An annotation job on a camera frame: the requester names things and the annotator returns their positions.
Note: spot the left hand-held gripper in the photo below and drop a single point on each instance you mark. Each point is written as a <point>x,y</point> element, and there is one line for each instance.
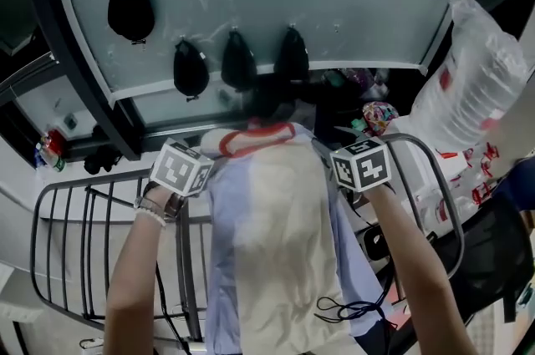
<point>179,169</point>

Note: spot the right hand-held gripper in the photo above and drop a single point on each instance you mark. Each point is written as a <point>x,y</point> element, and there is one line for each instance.
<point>363,165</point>

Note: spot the grey metal drying rack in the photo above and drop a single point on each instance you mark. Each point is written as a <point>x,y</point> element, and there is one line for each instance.
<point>182,261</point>

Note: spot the cream and blue garment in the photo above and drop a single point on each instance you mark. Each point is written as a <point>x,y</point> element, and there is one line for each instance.
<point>284,219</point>

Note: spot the person's right forearm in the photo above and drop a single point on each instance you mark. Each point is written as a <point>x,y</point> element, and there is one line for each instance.
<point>418,282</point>

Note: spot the person's left forearm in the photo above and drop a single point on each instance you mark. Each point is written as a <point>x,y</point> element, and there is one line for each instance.
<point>134,282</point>

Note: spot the floral patterned item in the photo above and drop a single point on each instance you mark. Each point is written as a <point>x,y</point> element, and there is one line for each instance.
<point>378,117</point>

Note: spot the white bags with red print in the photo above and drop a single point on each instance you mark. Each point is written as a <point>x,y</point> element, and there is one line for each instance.
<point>460,186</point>

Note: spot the clear bottle with green label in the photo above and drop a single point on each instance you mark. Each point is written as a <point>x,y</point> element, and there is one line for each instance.
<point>54,161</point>

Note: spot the red bottle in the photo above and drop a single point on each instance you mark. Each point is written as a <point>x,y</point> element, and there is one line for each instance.
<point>56,140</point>

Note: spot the clear plastic bag of bottles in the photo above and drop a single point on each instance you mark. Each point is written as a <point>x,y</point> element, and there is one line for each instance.
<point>472,65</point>

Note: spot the black mesh chair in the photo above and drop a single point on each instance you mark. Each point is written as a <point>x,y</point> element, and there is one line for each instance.
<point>493,253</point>

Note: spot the black pouches hanging on wall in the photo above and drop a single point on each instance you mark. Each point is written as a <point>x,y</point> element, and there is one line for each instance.
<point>131,6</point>

